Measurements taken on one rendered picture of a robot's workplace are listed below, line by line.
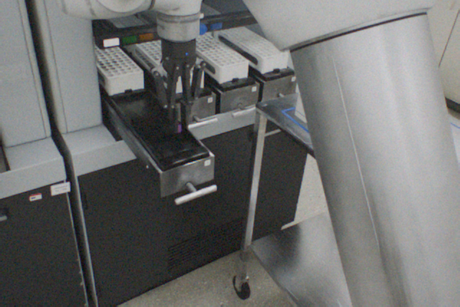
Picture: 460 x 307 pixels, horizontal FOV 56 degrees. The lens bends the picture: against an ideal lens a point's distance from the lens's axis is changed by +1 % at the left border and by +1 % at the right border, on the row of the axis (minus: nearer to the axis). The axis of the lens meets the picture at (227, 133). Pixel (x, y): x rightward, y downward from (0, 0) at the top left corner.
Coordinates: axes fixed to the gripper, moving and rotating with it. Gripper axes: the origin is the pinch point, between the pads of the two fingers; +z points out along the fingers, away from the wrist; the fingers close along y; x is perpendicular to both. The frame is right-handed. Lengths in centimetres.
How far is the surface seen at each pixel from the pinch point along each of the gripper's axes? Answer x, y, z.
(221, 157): -11.4, -20.4, 27.0
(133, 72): -23.0, 2.1, -2.2
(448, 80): -56, -224, 66
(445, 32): -69, -224, 38
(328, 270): 23, -41, 57
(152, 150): 6.4, 10.0, 2.5
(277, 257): 11, -30, 56
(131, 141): -2.6, 11.3, 5.3
